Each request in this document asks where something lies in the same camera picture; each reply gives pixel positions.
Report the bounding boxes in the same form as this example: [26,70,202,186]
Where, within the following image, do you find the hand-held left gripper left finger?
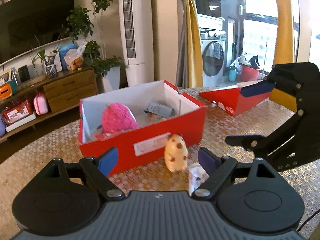
[46,147,125,200]

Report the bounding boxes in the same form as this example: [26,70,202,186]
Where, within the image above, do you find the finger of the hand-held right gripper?
[241,77,276,98]
[224,134,269,153]

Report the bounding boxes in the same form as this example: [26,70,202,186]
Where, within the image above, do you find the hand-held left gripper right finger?
[194,147,279,200]

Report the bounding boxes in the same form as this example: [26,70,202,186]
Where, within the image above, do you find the red shoe box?
[78,80,207,178]

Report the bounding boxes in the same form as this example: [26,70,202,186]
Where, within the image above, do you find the white printed packet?
[187,164,209,196]

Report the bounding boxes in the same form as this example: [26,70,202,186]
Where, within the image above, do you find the beige spotted plush toy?
[164,134,188,172]

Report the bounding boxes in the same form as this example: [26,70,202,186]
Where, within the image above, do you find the pink plush toy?
[96,104,139,140]

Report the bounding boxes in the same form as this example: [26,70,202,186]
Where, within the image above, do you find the white tissue pack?
[143,101,175,117]

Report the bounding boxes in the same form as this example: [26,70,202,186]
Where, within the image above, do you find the patterned desktop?
[0,86,320,240]

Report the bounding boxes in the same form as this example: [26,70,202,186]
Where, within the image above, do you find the red bucket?
[240,64,262,82]

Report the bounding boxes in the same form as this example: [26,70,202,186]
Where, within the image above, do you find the red box lid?
[199,81,272,117]

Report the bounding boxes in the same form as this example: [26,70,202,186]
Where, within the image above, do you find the white shoes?
[237,53,250,66]

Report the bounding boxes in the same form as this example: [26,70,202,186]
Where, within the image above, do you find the white washing machine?
[199,15,227,86]

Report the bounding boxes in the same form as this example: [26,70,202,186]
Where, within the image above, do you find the yellow giraffe statue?
[254,0,300,110]

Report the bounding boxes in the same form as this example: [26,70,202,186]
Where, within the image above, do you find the wooden television cabinet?
[0,66,98,143]

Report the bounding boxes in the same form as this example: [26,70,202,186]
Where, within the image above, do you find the yellow and grey curtain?
[166,0,203,88]

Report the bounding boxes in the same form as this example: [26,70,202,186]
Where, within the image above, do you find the pink small case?
[34,93,49,115]

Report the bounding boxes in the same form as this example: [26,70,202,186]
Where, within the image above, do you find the red gift box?
[1,99,37,132]

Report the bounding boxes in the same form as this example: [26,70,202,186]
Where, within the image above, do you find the green plant in vase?
[31,47,60,79]

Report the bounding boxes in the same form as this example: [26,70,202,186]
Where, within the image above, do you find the plastic bag of fruit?
[64,42,87,71]

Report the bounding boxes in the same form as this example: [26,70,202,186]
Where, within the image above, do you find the blue bag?
[59,42,78,70]

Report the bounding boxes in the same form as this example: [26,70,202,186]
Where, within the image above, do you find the orange box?
[0,84,13,101]

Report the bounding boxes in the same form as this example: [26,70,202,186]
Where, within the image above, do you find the white standing air conditioner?
[119,0,147,88]

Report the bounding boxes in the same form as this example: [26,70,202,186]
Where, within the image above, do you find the tall green potted plant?
[61,0,125,93]

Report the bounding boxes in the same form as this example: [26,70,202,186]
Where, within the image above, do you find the black television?
[0,0,75,66]

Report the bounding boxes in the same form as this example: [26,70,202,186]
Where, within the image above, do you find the black cable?
[297,212,320,233]

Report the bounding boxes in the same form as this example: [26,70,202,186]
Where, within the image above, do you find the black frame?
[17,65,31,83]

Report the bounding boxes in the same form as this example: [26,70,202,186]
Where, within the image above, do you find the white photo frame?
[0,70,12,84]

